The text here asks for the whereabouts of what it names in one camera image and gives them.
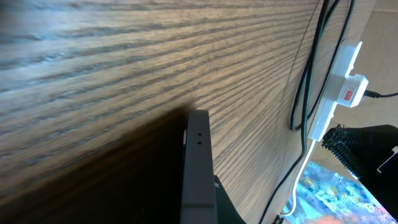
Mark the colourful patterned mat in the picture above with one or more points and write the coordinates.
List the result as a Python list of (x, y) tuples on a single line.
[(324, 196)]

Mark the white USB charger adapter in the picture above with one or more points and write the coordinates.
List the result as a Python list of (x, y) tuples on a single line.
[(352, 90)]

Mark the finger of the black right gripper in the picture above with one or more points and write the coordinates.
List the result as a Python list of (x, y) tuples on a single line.
[(368, 153)]

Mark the black smartphone with lit screen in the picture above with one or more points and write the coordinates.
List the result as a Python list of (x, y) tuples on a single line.
[(198, 192)]

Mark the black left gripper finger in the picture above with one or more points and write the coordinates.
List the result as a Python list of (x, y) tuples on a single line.
[(226, 212)]

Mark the white power strip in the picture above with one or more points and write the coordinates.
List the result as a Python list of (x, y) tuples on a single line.
[(342, 67)]

